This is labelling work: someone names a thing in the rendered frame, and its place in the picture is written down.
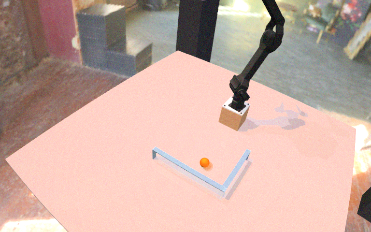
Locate clear l-shaped low wall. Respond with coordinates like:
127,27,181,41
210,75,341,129
153,151,249,200

